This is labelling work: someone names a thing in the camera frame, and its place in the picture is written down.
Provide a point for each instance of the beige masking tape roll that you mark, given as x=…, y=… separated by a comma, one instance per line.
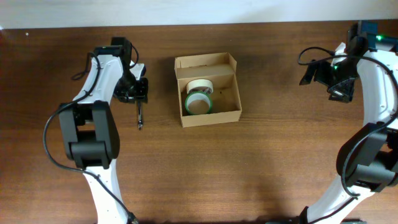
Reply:
x=201, y=85

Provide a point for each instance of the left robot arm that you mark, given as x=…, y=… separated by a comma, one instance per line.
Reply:
x=90, y=136

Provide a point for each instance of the dark grey pen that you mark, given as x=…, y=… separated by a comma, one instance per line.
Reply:
x=140, y=120

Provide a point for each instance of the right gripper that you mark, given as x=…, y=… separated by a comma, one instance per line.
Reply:
x=325, y=78

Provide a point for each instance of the green tape roll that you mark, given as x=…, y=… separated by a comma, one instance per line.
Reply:
x=198, y=103

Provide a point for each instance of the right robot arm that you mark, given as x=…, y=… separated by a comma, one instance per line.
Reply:
x=367, y=163

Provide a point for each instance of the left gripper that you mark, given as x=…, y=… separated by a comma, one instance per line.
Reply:
x=135, y=96

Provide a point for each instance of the cardboard box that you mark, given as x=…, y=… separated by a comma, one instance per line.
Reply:
x=220, y=68

